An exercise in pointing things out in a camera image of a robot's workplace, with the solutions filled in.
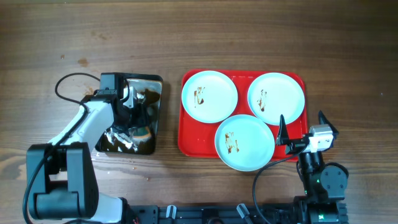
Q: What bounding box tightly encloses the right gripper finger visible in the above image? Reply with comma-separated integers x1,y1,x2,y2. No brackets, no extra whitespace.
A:
275,115,289,145
318,110,338,136

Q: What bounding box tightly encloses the orange green scrub sponge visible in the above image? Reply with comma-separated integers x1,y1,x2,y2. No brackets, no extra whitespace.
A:
132,126,152,139

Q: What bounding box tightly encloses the white plate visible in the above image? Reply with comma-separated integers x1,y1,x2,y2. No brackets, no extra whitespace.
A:
181,70,238,123
247,72,305,126
214,114,275,172

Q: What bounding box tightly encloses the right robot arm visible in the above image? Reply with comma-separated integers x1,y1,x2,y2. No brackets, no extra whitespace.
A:
276,111,349,224

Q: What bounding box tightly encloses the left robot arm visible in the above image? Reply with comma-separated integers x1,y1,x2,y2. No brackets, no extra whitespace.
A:
22,73,155,223

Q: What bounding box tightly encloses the black water tray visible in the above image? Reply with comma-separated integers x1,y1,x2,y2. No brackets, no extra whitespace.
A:
95,73,163,155

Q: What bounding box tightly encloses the red plastic tray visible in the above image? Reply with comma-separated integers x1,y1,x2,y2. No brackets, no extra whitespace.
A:
178,69,308,161

